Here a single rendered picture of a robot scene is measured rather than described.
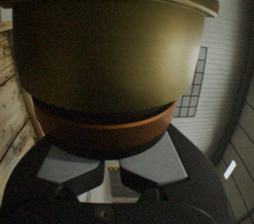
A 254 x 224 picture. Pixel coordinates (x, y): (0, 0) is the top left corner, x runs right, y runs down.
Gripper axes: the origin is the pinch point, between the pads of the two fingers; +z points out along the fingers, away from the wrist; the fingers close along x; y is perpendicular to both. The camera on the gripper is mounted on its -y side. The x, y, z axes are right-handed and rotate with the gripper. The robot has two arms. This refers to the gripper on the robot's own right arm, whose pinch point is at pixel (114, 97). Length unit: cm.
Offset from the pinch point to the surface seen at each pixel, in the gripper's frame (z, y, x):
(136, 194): 613, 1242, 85
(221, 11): 651, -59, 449
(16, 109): 10.7, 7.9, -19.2
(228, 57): 639, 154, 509
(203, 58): 642, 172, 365
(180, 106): 637, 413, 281
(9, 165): 2.6, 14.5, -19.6
